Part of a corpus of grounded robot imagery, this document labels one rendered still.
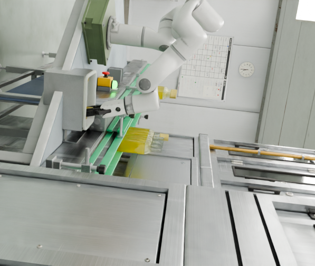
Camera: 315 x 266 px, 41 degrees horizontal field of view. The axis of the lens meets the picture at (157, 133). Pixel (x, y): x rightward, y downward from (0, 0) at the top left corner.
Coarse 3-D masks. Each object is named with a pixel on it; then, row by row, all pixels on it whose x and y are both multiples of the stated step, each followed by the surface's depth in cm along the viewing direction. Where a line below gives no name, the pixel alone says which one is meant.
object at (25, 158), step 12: (84, 0) 197; (72, 12) 192; (72, 24) 188; (72, 36) 183; (60, 48) 179; (60, 60) 175; (48, 108) 161; (36, 120) 158; (36, 132) 155; (24, 144) 152; (36, 144) 152; (0, 156) 149; (12, 156) 149; (24, 156) 149
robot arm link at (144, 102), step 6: (156, 90) 167; (132, 96) 166; (138, 96) 165; (144, 96) 165; (150, 96) 164; (156, 96) 164; (132, 102) 164; (138, 102) 164; (144, 102) 164; (150, 102) 163; (156, 102) 163; (138, 108) 165; (144, 108) 165; (150, 108) 165; (156, 108) 165
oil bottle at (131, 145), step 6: (126, 138) 189; (132, 138) 190; (120, 144) 187; (126, 144) 187; (132, 144) 186; (138, 144) 186; (144, 144) 186; (150, 144) 188; (120, 150) 188; (126, 150) 188; (132, 150) 187; (138, 150) 187; (144, 150) 187; (150, 150) 188
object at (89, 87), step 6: (90, 72) 165; (96, 72) 173; (84, 78) 160; (90, 78) 174; (96, 78) 174; (84, 84) 159; (90, 84) 175; (96, 84) 175; (84, 90) 159; (90, 90) 176; (84, 96) 160; (90, 96) 176; (84, 102) 161; (90, 102) 177; (84, 108) 161; (84, 114) 162; (84, 120) 163; (90, 120) 176; (84, 126) 164
